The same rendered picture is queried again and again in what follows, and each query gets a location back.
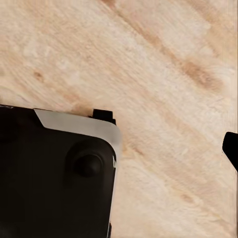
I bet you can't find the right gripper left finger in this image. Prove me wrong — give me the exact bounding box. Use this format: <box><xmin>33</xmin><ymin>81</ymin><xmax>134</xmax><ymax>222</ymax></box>
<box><xmin>0</xmin><ymin>132</ymin><xmax>26</xmax><ymax>192</ymax></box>

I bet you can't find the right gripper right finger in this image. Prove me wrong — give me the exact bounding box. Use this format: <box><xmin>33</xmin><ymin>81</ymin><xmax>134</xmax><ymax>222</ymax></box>
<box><xmin>222</xmin><ymin>132</ymin><xmax>238</xmax><ymax>172</ymax></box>

